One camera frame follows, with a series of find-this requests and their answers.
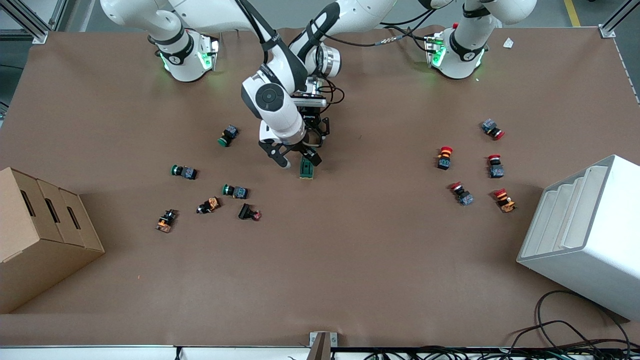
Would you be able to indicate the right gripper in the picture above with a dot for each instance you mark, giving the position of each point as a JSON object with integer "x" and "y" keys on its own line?
{"x": 306, "y": 149}

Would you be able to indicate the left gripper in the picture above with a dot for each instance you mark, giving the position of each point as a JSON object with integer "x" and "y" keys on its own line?
{"x": 313, "y": 121}

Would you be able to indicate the green load switch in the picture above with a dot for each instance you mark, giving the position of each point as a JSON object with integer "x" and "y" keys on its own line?
{"x": 306, "y": 171}

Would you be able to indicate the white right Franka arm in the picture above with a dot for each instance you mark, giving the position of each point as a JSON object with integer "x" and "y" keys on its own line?
{"x": 185, "y": 60}

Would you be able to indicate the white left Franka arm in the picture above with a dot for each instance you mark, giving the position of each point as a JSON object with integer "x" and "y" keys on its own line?
{"x": 465, "y": 50}

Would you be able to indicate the green mushroom push button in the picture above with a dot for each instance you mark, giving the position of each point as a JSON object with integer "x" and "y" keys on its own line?
{"x": 228, "y": 135}
{"x": 186, "y": 172}
{"x": 237, "y": 191}

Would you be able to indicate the square push button black housing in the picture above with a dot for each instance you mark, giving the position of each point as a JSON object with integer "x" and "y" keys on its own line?
{"x": 247, "y": 212}

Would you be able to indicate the brown paper table cover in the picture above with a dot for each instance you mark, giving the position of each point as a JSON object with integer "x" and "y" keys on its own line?
{"x": 350, "y": 270}

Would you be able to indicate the red mushroom button orange base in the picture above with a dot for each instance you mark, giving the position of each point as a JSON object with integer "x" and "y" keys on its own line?
{"x": 444, "y": 157}
{"x": 504, "y": 201}

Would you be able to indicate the red mushroom button blue base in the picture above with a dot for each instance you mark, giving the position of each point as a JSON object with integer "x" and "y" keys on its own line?
{"x": 495, "y": 167}
{"x": 491, "y": 128}
{"x": 462, "y": 195}

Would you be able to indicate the small white paper scrap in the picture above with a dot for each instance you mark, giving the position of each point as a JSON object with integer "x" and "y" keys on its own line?
{"x": 508, "y": 43}

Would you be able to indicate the brown cardboard stepped box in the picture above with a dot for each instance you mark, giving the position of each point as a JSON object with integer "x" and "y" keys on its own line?
{"x": 35, "y": 250}

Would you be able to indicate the white stepped box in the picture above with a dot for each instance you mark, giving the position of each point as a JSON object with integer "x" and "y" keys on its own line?
{"x": 595, "y": 250}

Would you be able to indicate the black selector switch orange base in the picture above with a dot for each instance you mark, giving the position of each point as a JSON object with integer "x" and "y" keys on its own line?
{"x": 166, "y": 220}
{"x": 210, "y": 204}

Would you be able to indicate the grey metal bracket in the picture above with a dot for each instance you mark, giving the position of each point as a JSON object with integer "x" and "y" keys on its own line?
{"x": 322, "y": 345}

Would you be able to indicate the white table edge rail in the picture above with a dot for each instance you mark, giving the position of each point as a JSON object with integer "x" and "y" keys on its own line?
{"x": 100, "y": 353}

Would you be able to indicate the aluminium frame profile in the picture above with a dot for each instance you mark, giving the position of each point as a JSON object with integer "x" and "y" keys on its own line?
{"x": 606, "y": 32}
{"x": 40, "y": 37}

